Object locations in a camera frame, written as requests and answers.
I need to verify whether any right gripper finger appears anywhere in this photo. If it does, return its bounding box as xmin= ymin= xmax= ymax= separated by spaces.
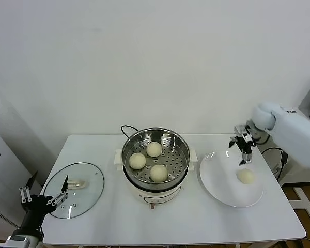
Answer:
xmin=228 ymin=135 xmax=240 ymax=148
xmin=238 ymin=151 xmax=253 ymax=167

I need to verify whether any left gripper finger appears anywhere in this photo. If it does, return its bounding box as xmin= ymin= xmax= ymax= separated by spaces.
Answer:
xmin=45 ymin=175 xmax=69 ymax=207
xmin=18 ymin=170 xmax=39 ymax=204

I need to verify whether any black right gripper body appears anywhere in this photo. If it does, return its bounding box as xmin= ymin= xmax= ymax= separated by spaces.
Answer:
xmin=236 ymin=136 xmax=255 ymax=154

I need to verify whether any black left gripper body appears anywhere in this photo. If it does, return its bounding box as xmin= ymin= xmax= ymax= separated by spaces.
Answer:
xmin=20 ymin=195 xmax=58 ymax=230

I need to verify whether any white steamed baozi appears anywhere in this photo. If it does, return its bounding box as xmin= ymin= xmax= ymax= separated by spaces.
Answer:
xmin=146 ymin=142 xmax=162 ymax=158
xmin=129 ymin=152 xmax=147 ymax=171
xmin=236 ymin=168 xmax=255 ymax=185
xmin=150 ymin=164 xmax=168 ymax=182

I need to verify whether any round glass pot lid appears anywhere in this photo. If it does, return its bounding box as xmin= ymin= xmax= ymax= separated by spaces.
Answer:
xmin=42 ymin=162 xmax=105 ymax=220

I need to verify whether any steel perforated steamer basket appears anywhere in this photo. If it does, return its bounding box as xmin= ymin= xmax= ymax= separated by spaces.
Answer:
xmin=121 ymin=127 xmax=191 ymax=191

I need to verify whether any white side desk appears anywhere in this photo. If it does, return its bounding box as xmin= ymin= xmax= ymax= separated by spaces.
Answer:
xmin=255 ymin=107 xmax=310 ymax=225

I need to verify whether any white round plate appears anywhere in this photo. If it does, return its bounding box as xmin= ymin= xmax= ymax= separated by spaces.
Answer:
xmin=199 ymin=151 xmax=264 ymax=207

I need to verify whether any white electric cooking pot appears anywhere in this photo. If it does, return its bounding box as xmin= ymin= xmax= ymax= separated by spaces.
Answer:
xmin=115 ymin=147 xmax=198 ymax=210

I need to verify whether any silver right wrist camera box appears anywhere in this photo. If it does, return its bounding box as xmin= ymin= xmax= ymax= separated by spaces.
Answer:
xmin=234 ymin=123 xmax=254 ymax=142

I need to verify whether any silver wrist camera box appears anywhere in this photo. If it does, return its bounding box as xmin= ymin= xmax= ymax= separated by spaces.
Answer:
xmin=4 ymin=234 xmax=30 ymax=248
xmin=234 ymin=123 xmax=254 ymax=142

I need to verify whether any black laptop charger cable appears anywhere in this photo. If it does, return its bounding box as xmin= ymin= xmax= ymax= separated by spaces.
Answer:
xmin=260 ymin=147 xmax=290 ymax=183

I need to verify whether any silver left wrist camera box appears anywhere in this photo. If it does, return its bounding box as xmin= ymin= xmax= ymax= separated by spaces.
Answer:
xmin=4 ymin=234 xmax=30 ymax=248

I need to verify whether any black pot power cable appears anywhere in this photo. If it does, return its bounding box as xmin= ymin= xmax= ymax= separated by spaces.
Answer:
xmin=120 ymin=125 xmax=140 ymax=138

